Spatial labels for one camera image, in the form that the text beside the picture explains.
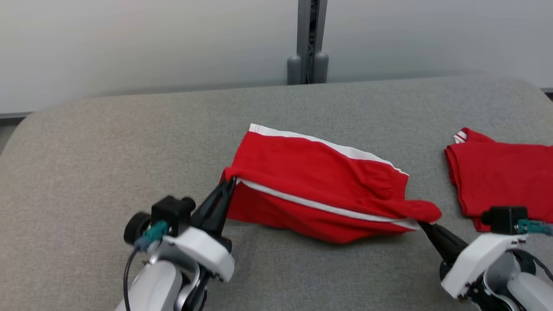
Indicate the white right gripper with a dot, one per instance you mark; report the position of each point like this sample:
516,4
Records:
479,259

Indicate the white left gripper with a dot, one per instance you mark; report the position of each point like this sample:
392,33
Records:
198,248

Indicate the red basketball jersey white sleeves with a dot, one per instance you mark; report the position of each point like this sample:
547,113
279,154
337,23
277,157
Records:
497,172

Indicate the red basketball shorts white trim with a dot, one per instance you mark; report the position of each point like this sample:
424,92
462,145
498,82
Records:
302,172

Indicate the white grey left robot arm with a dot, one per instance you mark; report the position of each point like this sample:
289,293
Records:
151,285

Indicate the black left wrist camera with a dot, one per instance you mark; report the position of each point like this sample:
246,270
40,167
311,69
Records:
173,214

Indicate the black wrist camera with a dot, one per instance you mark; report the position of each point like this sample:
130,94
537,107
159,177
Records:
173,214
503,219

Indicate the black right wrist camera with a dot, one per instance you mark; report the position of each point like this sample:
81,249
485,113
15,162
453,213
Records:
503,219

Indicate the grey metal partition post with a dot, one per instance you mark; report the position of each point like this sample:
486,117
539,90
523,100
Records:
304,34

